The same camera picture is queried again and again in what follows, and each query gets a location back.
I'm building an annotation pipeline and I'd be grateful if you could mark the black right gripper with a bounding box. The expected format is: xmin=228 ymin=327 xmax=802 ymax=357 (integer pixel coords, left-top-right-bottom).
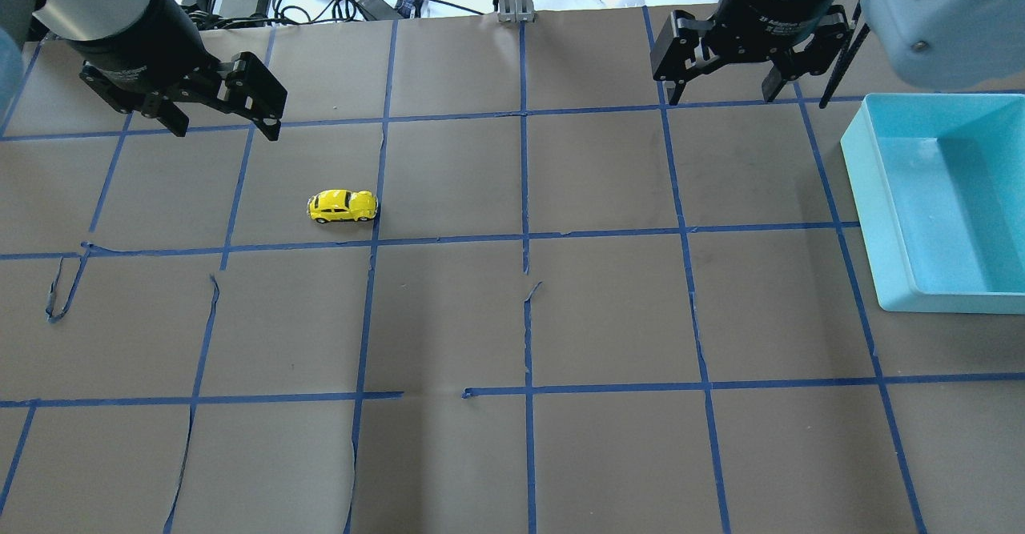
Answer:
xmin=650 ymin=0 xmax=850 ymax=105

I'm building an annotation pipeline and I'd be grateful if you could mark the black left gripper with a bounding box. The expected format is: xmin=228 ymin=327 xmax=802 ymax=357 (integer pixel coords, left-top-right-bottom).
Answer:
xmin=78 ymin=0 xmax=287 ymax=143

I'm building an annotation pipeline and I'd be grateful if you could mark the yellow beetle toy car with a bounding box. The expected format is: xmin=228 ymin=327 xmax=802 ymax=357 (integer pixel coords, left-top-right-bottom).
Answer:
xmin=308 ymin=190 xmax=380 ymax=224

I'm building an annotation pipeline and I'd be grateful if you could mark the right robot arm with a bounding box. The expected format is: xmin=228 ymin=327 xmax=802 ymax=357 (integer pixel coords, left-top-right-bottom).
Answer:
xmin=650 ymin=0 xmax=1024 ymax=105

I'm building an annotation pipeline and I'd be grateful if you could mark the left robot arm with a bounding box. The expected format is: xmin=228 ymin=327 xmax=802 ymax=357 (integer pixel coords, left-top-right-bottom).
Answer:
xmin=1 ymin=0 xmax=287 ymax=141

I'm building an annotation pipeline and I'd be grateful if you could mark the light blue plastic bin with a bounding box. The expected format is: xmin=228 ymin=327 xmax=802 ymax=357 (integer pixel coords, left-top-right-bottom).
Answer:
xmin=841 ymin=93 xmax=1024 ymax=315

